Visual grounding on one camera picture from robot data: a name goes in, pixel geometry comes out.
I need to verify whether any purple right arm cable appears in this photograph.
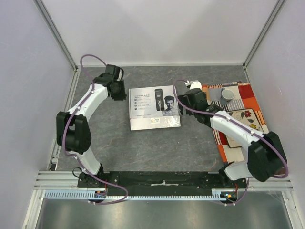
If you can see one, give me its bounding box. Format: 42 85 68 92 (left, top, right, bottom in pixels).
172 79 289 207

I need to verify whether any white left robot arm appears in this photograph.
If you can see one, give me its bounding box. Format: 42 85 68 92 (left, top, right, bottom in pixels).
56 64 127 187

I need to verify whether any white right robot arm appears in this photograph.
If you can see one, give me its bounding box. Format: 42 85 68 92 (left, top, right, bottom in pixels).
175 80 289 188

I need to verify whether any colourful patchwork cloth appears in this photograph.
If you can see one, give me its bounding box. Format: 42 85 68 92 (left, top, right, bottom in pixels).
202 82 270 166

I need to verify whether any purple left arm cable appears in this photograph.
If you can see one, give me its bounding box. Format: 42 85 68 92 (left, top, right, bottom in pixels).
62 54 129 206

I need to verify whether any grey slotted cable duct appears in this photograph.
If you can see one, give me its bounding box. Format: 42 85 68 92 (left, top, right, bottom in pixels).
44 190 238 201

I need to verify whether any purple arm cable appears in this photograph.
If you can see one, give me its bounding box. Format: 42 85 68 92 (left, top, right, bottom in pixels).
62 54 129 206
172 79 289 207

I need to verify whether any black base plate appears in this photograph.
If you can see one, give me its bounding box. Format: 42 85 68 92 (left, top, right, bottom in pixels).
77 170 247 191

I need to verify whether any white patterned cup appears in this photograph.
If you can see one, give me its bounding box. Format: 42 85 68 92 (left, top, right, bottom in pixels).
220 88 235 105

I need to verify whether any white box with black tray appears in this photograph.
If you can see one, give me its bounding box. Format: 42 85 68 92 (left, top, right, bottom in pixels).
129 85 181 131

